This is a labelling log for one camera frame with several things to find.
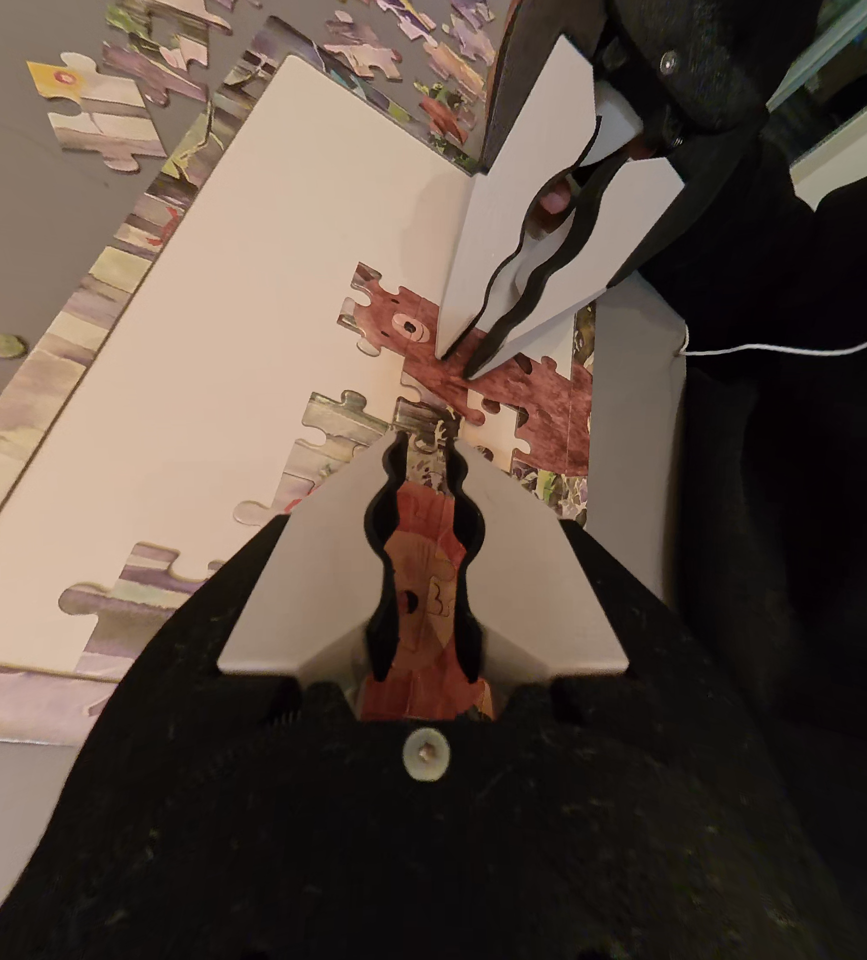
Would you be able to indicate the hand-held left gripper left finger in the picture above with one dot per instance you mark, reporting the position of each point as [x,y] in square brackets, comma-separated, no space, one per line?
[306,600]

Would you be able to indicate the pile of puzzle pieces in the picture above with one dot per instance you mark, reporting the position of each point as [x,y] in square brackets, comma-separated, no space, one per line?
[103,112]

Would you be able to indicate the person's right forearm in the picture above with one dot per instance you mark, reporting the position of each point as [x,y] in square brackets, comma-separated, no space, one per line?
[748,247]

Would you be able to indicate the joined brown bear puzzle section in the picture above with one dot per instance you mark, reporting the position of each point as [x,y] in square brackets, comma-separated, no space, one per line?
[546,420]

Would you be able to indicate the lion jigsaw puzzle board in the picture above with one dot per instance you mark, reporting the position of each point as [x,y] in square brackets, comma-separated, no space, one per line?
[216,375]

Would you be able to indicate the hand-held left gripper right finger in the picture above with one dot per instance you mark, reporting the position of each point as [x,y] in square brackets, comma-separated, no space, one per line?
[546,600]

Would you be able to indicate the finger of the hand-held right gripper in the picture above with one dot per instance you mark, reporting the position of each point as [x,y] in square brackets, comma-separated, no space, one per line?
[516,165]
[621,225]

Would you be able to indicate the person's right hand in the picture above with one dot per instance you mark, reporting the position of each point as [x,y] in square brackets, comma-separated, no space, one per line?
[553,204]

